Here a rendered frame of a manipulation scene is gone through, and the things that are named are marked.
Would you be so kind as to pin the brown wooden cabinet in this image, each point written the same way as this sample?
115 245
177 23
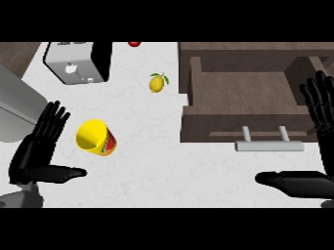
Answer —
265 52

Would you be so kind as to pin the yellow lemon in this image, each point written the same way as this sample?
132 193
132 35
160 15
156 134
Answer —
157 83

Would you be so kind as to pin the yellow cup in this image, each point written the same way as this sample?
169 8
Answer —
97 138

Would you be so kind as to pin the brown wooden drawer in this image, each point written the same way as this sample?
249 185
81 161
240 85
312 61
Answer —
241 101

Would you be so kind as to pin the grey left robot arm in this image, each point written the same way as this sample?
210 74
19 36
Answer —
20 197

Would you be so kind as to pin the silver toaster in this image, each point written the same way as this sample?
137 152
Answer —
78 62

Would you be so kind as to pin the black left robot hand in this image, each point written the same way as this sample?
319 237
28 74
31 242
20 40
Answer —
34 155

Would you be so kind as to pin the grey appliance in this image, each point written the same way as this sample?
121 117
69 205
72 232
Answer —
4 101

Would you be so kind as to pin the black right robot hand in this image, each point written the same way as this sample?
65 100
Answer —
331 140

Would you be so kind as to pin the red fruit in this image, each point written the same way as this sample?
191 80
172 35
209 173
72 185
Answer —
134 43

